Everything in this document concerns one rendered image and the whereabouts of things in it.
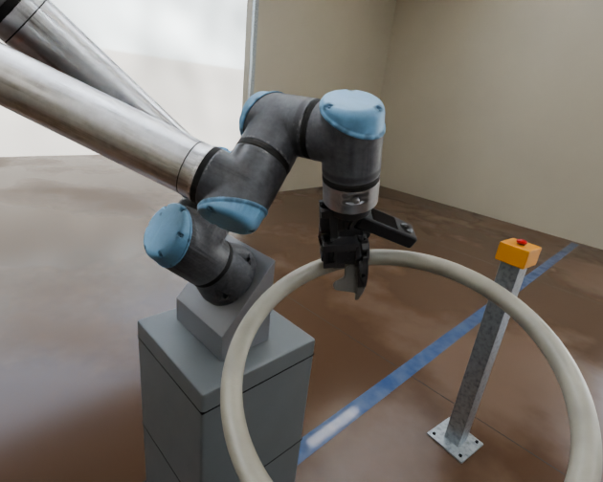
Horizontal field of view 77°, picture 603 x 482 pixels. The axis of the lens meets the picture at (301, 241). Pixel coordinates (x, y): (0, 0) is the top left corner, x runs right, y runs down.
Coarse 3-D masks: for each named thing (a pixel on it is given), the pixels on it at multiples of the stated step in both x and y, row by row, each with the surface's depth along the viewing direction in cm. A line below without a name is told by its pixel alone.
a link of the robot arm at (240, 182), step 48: (0, 48) 54; (0, 96) 54; (48, 96) 53; (96, 96) 54; (96, 144) 54; (144, 144) 53; (192, 144) 54; (240, 144) 55; (192, 192) 54; (240, 192) 52
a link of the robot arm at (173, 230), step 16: (160, 208) 96; (176, 208) 93; (192, 208) 94; (160, 224) 94; (176, 224) 90; (192, 224) 91; (208, 224) 94; (144, 240) 94; (160, 240) 91; (176, 240) 88; (192, 240) 91; (208, 240) 94; (224, 240) 103; (160, 256) 90; (176, 256) 90; (192, 256) 92; (208, 256) 95; (224, 256) 100; (176, 272) 95; (192, 272) 95; (208, 272) 97
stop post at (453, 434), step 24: (504, 240) 158; (504, 264) 158; (528, 264) 153; (504, 288) 160; (504, 312) 161; (480, 336) 171; (480, 360) 173; (480, 384) 176; (456, 408) 187; (432, 432) 196; (456, 432) 189; (456, 456) 184
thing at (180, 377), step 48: (144, 336) 116; (192, 336) 114; (288, 336) 119; (144, 384) 125; (192, 384) 96; (288, 384) 117; (144, 432) 134; (192, 432) 101; (288, 432) 127; (192, 480) 108; (288, 480) 138
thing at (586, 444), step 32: (384, 256) 70; (416, 256) 69; (288, 288) 66; (480, 288) 63; (256, 320) 60; (544, 352) 54; (224, 384) 52; (576, 384) 49; (224, 416) 49; (576, 416) 46; (576, 448) 44; (256, 480) 43; (576, 480) 41
